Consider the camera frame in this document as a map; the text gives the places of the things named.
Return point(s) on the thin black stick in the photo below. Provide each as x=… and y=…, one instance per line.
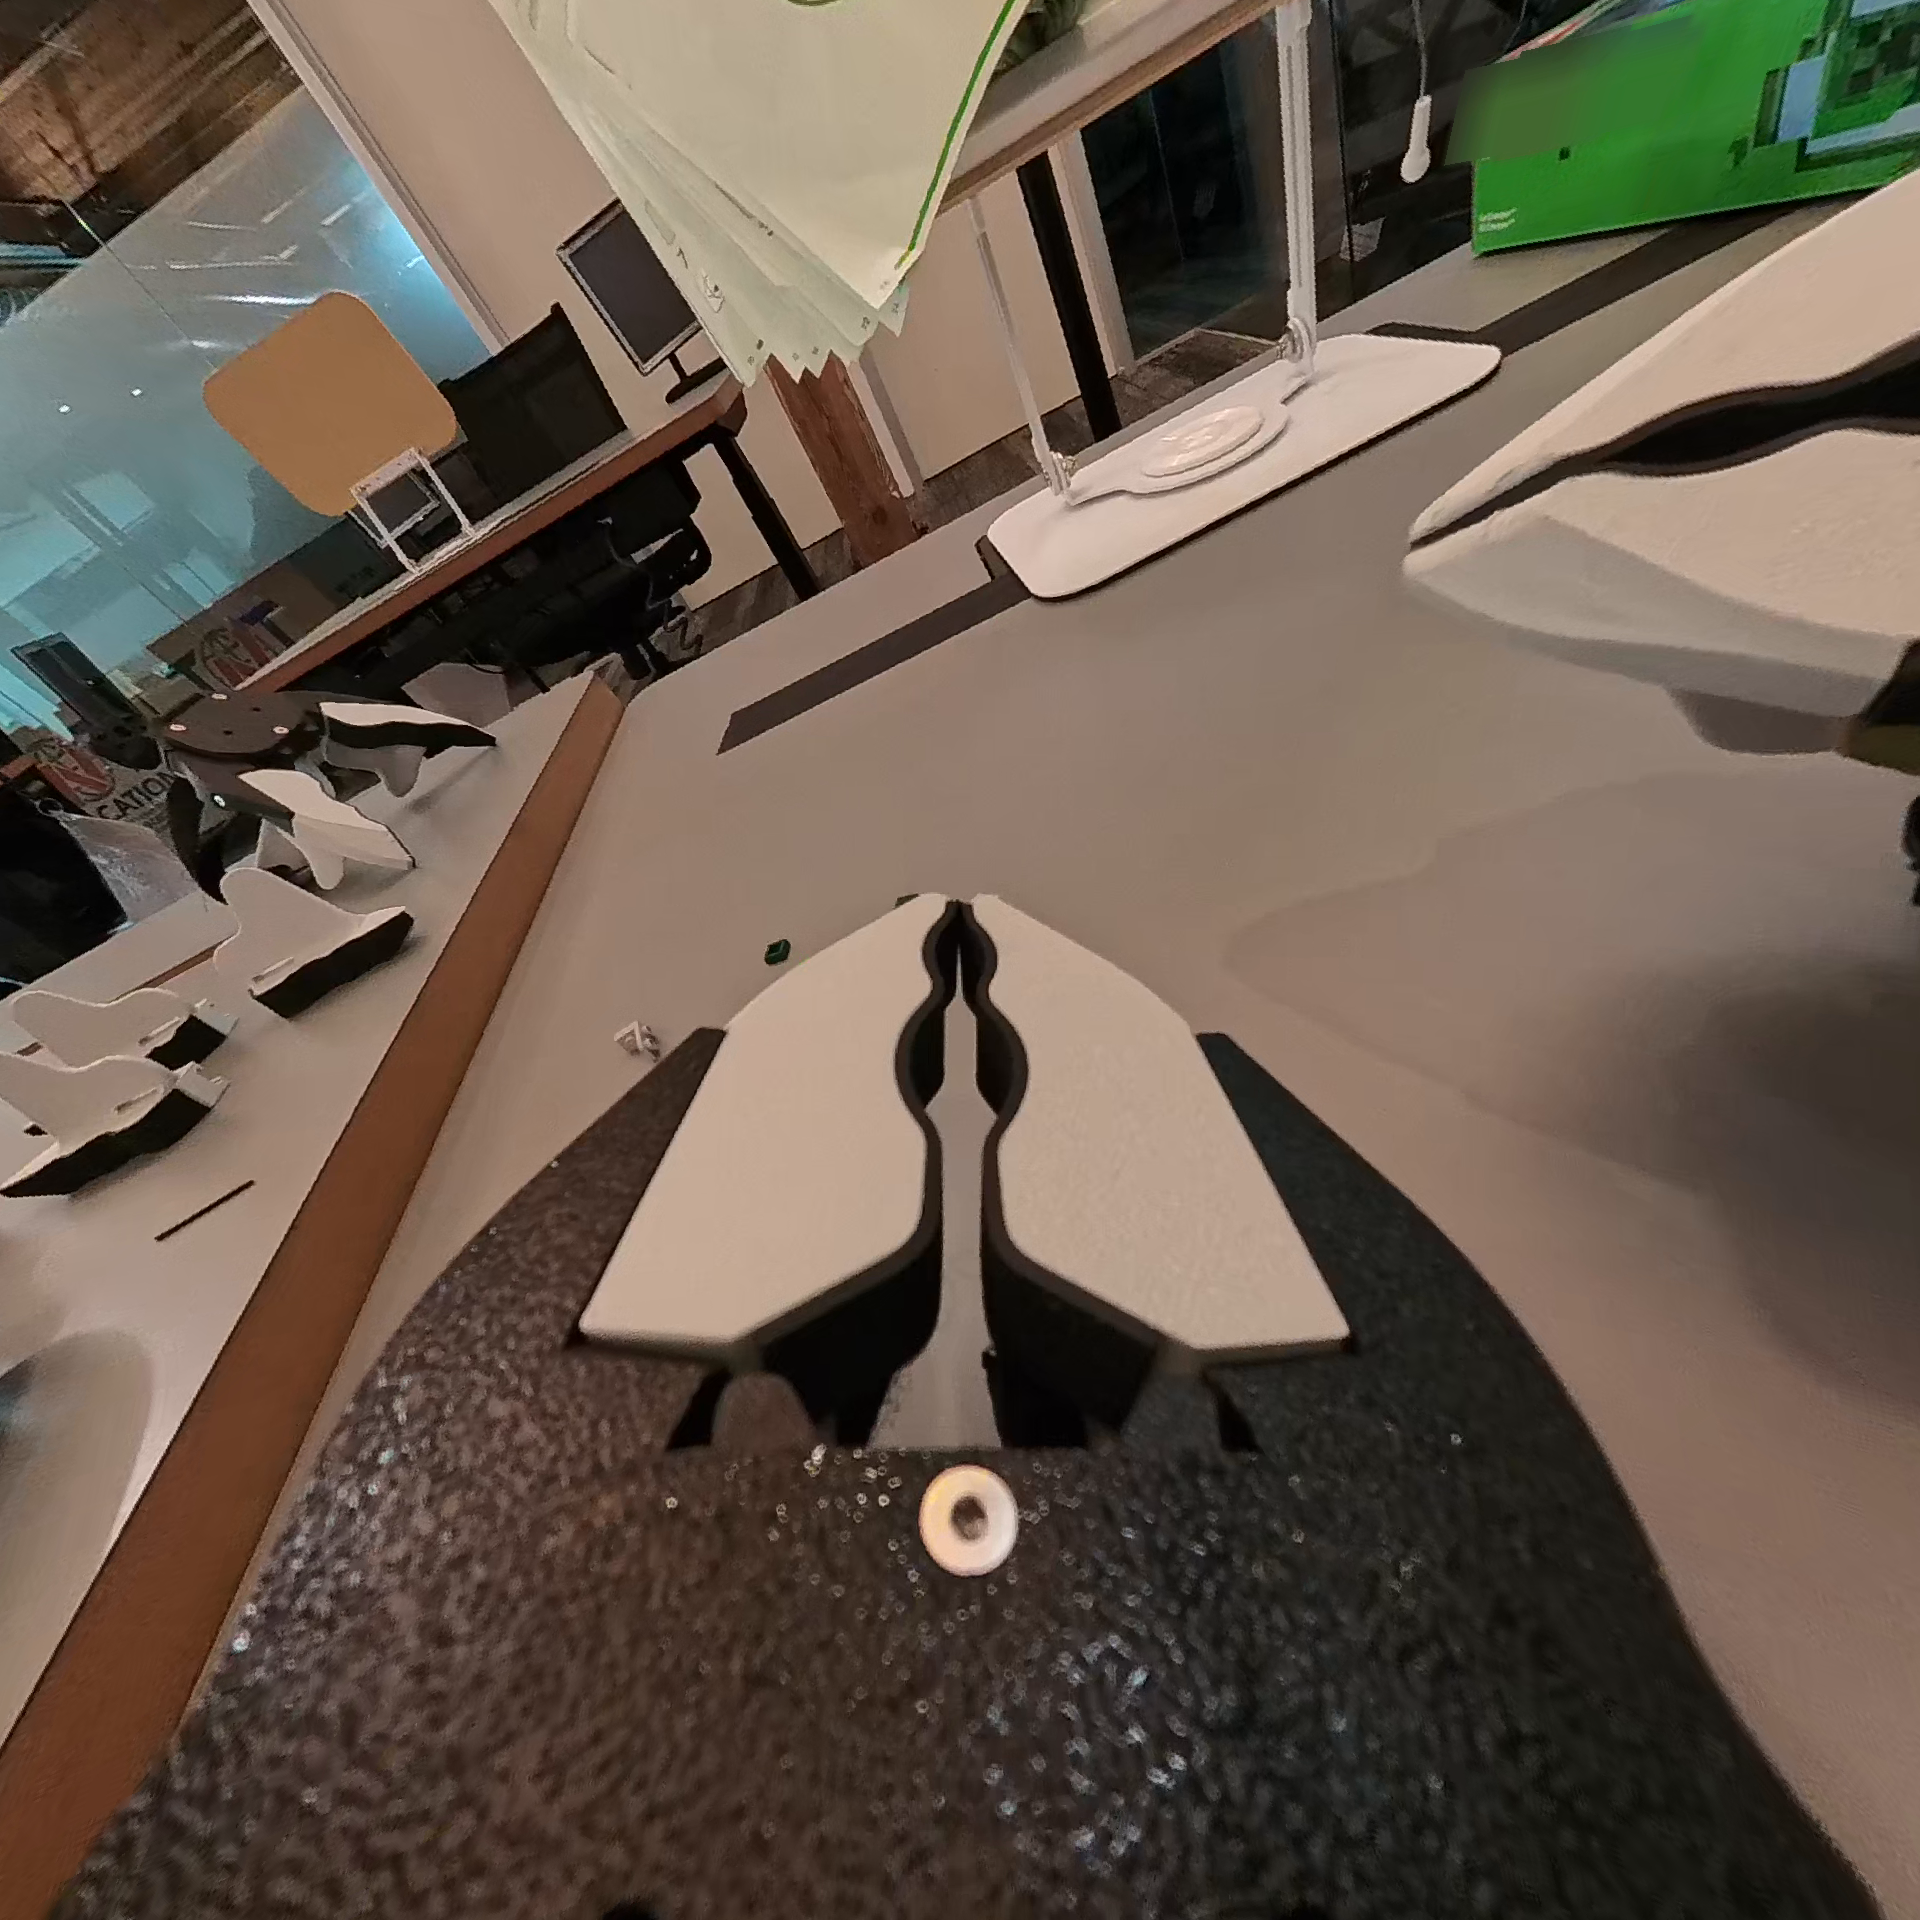
x=205, y=1209

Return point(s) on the empty wooden book stand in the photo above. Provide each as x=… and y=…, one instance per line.
x=323, y=406

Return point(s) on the white base book stand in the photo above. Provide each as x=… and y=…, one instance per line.
x=1348, y=389

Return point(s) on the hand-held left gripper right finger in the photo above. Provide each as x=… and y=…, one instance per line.
x=1155, y=1185

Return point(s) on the brown edged side table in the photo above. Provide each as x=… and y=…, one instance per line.
x=300, y=1079

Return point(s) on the wooden top background desk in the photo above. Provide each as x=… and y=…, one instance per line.
x=569, y=488

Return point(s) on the wooden post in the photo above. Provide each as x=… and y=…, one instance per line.
x=848, y=464

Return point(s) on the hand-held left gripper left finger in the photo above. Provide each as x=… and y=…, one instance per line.
x=780, y=1170

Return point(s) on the red white printed sign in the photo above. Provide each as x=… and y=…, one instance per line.
x=248, y=645
x=129, y=779

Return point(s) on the black wheeled office chair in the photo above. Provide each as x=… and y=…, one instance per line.
x=524, y=389

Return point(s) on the black round plate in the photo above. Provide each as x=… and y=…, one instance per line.
x=248, y=728

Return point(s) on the green toy box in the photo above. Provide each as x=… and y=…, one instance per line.
x=1681, y=150

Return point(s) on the brick instruction booklet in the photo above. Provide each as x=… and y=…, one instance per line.
x=780, y=136

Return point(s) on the black desk leg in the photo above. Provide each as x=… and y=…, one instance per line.
x=1067, y=299

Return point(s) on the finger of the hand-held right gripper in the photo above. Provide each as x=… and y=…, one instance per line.
x=1769, y=329
x=1723, y=586

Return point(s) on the small dark monitor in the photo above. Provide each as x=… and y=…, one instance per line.
x=616, y=278

